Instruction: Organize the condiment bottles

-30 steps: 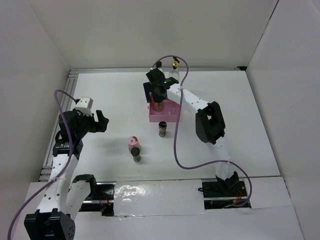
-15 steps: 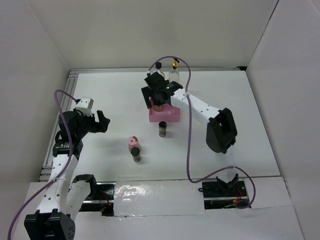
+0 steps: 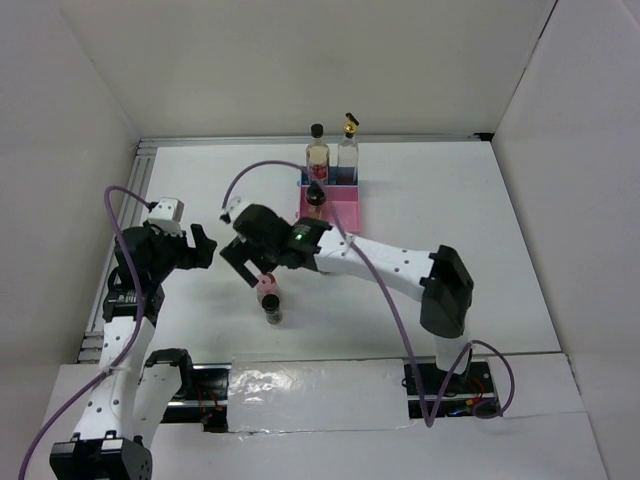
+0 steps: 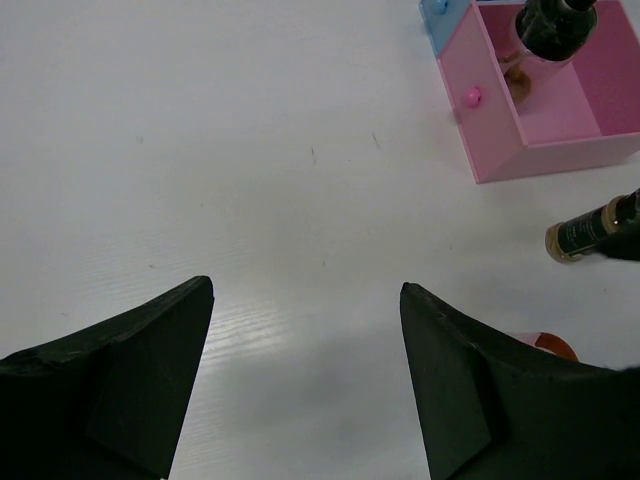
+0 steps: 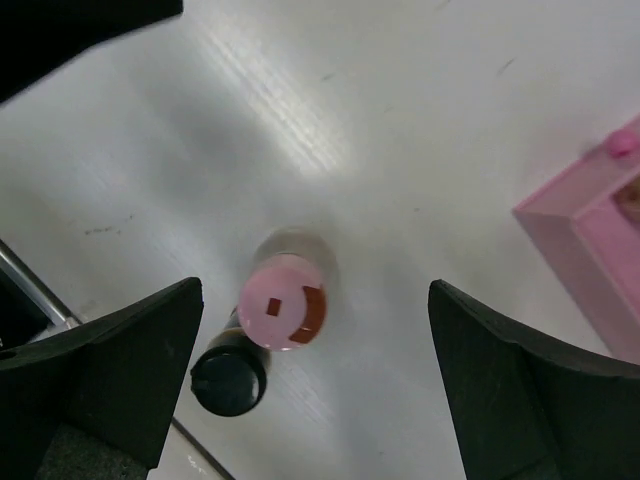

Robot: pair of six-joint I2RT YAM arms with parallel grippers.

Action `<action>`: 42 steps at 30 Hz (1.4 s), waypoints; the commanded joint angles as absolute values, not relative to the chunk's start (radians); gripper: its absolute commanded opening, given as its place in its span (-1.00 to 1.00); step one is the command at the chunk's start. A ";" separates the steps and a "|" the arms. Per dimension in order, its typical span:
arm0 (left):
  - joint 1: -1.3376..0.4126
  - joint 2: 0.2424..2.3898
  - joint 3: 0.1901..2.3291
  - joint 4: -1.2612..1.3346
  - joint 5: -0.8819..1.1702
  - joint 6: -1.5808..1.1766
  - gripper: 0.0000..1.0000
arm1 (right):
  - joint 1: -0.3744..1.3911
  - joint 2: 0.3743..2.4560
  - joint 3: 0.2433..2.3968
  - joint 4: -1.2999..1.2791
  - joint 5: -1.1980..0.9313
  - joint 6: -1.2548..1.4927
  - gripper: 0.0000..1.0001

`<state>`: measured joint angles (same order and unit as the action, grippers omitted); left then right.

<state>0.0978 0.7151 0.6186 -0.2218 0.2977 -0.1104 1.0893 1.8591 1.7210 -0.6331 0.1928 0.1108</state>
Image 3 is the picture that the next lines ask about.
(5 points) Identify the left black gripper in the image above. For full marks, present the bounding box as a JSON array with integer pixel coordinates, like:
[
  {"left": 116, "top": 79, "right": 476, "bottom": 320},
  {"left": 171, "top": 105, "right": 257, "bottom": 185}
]
[{"left": 144, "top": 219, "right": 217, "bottom": 282}]

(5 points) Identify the pink lid spice jar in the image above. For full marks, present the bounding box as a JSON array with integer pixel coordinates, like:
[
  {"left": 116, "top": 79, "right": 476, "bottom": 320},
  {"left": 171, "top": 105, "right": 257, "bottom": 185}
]
[{"left": 255, "top": 273, "right": 280, "bottom": 303}]

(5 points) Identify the large black lid spice jar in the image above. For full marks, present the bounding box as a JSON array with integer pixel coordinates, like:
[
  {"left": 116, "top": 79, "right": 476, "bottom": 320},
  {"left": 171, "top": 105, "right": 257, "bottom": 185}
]
[{"left": 302, "top": 181, "right": 327, "bottom": 220}]

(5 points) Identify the black cap sauce bottle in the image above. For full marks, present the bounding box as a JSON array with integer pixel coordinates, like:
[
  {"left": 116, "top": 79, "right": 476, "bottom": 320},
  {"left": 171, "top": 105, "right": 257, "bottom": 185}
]
[{"left": 306, "top": 123, "right": 330, "bottom": 184}]

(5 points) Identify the gold spout glass bottle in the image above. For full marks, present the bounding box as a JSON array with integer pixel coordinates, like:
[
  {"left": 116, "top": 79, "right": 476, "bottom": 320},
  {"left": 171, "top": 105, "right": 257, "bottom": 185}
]
[{"left": 336, "top": 112, "right": 359, "bottom": 185}]

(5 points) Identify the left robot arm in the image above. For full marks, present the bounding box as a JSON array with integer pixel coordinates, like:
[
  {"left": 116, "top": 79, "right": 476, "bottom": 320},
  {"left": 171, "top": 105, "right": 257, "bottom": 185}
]
[{"left": 49, "top": 221, "right": 217, "bottom": 479}]

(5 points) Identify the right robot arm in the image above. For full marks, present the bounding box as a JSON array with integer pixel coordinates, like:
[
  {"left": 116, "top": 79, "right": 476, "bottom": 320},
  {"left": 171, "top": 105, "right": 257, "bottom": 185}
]
[{"left": 220, "top": 198, "right": 474, "bottom": 392}]

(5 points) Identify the front black lid spice jar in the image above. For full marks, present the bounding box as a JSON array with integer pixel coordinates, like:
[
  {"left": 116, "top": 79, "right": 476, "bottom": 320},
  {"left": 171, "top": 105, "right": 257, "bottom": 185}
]
[{"left": 261, "top": 293, "right": 282, "bottom": 325}]

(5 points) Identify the pink plastic bin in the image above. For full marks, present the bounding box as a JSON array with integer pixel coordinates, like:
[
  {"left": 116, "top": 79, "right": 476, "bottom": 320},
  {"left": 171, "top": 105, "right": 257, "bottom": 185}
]
[{"left": 296, "top": 185, "right": 361, "bottom": 234}]

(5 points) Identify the blue plastic bin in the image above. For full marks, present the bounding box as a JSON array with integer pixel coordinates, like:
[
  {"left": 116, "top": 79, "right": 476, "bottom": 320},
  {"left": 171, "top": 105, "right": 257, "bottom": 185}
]
[{"left": 298, "top": 165, "right": 359, "bottom": 187}]

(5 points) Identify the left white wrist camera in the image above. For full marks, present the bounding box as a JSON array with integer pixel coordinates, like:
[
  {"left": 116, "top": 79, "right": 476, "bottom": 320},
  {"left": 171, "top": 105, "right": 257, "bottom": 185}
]
[{"left": 147, "top": 197, "right": 184, "bottom": 237}]

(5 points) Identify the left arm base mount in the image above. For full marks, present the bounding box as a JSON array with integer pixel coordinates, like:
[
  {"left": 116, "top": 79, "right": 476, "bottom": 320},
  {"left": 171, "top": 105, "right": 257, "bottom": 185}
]
[{"left": 161, "top": 364, "right": 231, "bottom": 434}]

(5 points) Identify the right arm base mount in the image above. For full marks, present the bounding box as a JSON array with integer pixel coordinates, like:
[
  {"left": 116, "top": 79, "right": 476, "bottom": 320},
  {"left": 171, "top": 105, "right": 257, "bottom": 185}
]
[{"left": 401, "top": 361, "right": 500, "bottom": 420}]

